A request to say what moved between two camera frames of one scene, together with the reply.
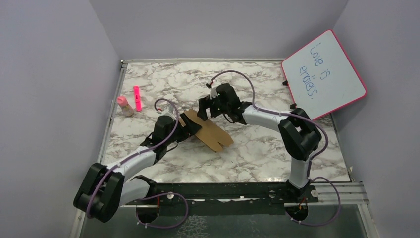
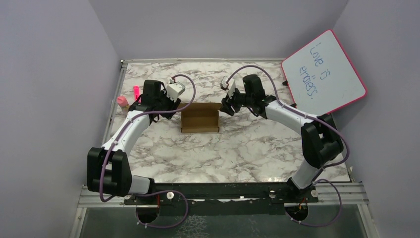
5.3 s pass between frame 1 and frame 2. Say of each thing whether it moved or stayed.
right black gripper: moved
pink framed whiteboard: stayed
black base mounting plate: stayed
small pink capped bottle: stayed
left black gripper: moved
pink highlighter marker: stayed
